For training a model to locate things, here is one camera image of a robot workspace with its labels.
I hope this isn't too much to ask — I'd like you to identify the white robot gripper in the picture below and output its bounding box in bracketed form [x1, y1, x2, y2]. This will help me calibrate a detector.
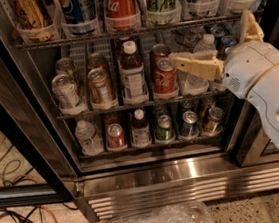
[168, 10, 279, 99]

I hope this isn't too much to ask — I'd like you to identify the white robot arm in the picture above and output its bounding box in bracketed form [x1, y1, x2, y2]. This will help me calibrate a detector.
[169, 10, 279, 148]

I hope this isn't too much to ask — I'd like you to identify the silver blue can front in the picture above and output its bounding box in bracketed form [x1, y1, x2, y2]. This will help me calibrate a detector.
[224, 46, 235, 56]

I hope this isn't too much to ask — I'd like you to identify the silver blue can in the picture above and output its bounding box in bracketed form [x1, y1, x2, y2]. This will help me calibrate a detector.
[224, 46, 235, 56]
[220, 35, 238, 53]
[210, 24, 228, 38]

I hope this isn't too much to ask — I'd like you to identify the silver blue can middle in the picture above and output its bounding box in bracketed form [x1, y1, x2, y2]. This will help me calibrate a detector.
[220, 35, 238, 53]

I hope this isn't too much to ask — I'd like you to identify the silver blue can rear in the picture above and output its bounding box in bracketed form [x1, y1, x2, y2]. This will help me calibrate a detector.
[210, 24, 228, 38]

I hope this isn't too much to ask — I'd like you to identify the red coke can rear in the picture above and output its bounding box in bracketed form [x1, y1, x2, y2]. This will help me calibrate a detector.
[149, 43, 171, 69]

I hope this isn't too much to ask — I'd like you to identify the red coke can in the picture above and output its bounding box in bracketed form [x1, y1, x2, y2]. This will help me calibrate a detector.
[153, 58, 177, 94]
[149, 43, 171, 69]

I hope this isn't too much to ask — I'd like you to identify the red coke can front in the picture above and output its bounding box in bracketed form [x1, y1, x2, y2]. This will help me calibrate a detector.
[153, 58, 177, 94]

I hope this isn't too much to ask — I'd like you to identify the gold brown can bottom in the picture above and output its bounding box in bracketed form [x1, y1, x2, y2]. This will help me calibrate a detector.
[202, 107, 224, 136]

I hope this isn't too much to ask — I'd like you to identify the glass fridge door right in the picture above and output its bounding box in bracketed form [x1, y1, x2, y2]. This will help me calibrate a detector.
[217, 0, 279, 169]

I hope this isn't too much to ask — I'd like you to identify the glass fridge door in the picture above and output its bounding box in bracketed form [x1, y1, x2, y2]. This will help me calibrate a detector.
[0, 59, 73, 210]
[217, 0, 279, 169]

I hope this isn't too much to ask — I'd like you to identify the green can bottom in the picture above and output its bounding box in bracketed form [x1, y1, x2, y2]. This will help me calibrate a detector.
[155, 114, 173, 141]

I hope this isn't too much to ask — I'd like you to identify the red coca-cola can top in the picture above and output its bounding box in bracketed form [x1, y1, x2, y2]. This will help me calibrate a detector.
[105, 0, 137, 30]

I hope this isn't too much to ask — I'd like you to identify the orange gold can rear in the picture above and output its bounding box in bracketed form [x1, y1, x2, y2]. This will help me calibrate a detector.
[87, 53, 108, 71]

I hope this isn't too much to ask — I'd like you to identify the orange gold can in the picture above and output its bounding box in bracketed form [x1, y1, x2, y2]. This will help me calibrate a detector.
[87, 53, 108, 71]
[87, 68, 114, 104]

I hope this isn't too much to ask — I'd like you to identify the orange gold can front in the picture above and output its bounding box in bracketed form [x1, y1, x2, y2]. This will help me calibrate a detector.
[87, 68, 114, 104]

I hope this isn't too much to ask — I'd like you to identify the red orange can bottom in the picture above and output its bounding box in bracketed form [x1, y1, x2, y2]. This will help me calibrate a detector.
[107, 123, 126, 149]

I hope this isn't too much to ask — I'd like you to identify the stainless steel fridge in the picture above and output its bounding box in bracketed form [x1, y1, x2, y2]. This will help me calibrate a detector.
[0, 0, 279, 222]

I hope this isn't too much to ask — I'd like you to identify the blue pepsi can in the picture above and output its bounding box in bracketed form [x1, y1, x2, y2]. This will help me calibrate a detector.
[58, 0, 96, 25]

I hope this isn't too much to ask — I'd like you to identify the silver can rear left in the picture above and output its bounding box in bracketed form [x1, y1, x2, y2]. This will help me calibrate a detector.
[55, 57, 77, 80]

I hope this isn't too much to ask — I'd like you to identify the silver can front left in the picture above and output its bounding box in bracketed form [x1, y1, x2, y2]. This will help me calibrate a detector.
[52, 74, 81, 110]

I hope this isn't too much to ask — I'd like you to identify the yellow orange can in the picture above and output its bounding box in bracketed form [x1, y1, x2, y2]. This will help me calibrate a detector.
[8, 0, 53, 30]

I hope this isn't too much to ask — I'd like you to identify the glass fridge door left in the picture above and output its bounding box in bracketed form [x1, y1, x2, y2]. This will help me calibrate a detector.
[0, 59, 73, 210]

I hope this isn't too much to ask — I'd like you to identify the clear water bottle front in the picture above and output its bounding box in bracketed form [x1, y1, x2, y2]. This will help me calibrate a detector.
[186, 34, 218, 84]

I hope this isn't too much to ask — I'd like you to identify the brown tea bottle middle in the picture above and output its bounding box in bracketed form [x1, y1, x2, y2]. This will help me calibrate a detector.
[120, 41, 146, 99]

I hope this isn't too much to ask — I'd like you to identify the brown tea bottle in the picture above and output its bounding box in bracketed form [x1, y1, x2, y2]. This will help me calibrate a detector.
[131, 108, 152, 148]
[120, 41, 146, 99]

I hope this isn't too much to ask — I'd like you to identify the brown tea bottle bottom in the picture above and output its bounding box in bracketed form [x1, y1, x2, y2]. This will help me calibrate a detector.
[131, 108, 152, 148]

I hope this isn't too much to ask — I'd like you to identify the clear water bottle bottom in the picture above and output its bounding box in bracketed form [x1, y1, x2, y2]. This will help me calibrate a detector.
[75, 120, 104, 156]

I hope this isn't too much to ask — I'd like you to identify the top wire shelf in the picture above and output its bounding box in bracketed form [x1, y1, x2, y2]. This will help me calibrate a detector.
[15, 14, 241, 51]

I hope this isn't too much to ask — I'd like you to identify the wire shelf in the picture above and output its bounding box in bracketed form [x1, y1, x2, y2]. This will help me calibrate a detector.
[15, 14, 241, 51]
[79, 134, 223, 159]
[57, 90, 231, 120]

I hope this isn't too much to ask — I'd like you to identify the middle wire shelf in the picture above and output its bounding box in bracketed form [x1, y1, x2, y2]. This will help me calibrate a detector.
[57, 90, 231, 120]

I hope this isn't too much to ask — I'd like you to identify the bottom wire shelf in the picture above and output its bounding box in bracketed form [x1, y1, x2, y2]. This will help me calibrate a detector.
[79, 134, 223, 159]

